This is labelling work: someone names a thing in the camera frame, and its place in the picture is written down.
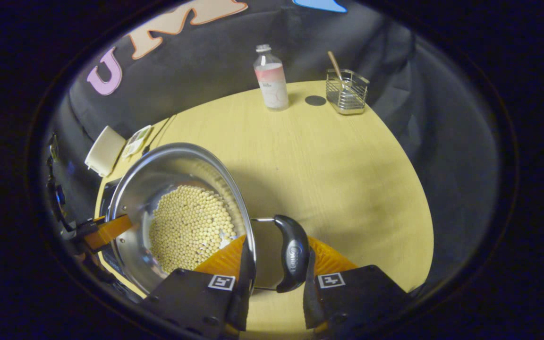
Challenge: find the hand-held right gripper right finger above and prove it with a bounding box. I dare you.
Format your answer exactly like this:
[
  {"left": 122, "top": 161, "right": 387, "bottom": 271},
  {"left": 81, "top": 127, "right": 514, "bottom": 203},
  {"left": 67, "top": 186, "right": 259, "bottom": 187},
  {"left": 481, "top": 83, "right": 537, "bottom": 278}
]
[{"left": 303, "top": 236, "right": 412, "bottom": 333}]

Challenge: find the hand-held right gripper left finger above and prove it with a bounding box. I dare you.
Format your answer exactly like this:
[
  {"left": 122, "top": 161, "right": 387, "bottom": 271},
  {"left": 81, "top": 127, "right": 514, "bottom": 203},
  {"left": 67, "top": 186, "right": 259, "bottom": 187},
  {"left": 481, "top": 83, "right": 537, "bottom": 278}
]
[{"left": 140, "top": 235, "right": 257, "bottom": 340}]

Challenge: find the black induction cooktop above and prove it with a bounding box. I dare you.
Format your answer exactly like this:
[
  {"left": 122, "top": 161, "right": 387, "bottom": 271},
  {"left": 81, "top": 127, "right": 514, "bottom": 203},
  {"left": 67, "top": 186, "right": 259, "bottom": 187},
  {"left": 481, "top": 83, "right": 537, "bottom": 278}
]
[{"left": 96, "top": 178, "right": 145, "bottom": 303}]

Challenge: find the steel pot with black handle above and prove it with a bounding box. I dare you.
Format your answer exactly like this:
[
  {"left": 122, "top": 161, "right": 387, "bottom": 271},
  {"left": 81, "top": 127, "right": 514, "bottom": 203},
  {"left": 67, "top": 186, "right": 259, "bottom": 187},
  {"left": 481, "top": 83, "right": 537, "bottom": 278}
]
[{"left": 106, "top": 143, "right": 310, "bottom": 296}]

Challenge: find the pile of yellow beans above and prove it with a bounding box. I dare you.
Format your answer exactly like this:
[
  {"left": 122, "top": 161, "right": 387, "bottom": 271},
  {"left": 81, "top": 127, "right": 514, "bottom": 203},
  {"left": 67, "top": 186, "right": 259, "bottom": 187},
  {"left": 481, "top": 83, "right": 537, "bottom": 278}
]
[{"left": 148, "top": 185, "right": 237, "bottom": 274}]

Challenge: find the white toaster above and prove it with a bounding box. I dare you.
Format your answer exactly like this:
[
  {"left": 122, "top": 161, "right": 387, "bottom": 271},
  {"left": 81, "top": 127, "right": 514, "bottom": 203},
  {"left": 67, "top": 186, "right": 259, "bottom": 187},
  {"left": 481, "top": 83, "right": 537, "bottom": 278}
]
[{"left": 85, "top": 125, "right": 126, "bottom": 178}]

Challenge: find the small white dish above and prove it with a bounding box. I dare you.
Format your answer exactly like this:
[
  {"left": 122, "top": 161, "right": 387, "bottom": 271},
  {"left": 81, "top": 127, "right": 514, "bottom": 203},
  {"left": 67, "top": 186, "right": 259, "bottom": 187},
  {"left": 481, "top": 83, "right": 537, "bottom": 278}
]
[{"left": 122, "top": 125, "right": 153, "bottom": 159}]

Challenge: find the black backdrop cloth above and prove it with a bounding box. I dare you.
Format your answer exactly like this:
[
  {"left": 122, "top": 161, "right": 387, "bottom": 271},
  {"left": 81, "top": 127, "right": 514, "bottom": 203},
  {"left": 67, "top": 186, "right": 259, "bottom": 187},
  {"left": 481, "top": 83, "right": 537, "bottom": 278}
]
[{"left": 45, "top": 0, "right": 504, "bottom": 303}]

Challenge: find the clear bottle with pink label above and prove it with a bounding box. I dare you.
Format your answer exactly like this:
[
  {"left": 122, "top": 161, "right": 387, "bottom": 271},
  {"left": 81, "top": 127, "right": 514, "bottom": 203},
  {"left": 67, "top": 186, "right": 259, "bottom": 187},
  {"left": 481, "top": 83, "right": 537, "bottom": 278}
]
[{"left": 253, "top": 44, "right": 289, "bottom": 111}]

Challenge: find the wooden stick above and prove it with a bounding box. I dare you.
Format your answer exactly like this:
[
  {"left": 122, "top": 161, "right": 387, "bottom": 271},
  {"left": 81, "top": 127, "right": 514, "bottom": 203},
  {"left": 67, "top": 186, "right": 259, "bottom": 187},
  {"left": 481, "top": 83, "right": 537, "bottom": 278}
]
[{"left": 327, "top": 51, "right": 344, "bottom": 81}]

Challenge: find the black power cable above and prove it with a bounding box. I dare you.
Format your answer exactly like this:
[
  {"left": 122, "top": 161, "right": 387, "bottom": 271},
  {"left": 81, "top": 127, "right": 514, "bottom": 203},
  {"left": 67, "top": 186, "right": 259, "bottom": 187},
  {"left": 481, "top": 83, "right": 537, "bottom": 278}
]
[{"left": 142, "top": 115, "right": 177, "bottom": 155}]

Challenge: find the metal wire holder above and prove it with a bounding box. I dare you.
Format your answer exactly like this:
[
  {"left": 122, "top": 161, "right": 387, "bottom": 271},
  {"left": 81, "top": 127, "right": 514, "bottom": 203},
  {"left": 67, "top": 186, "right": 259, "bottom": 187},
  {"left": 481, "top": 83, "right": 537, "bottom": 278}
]
[{"left": 325, "top": 69, "right": 370, "bottom": 115}]

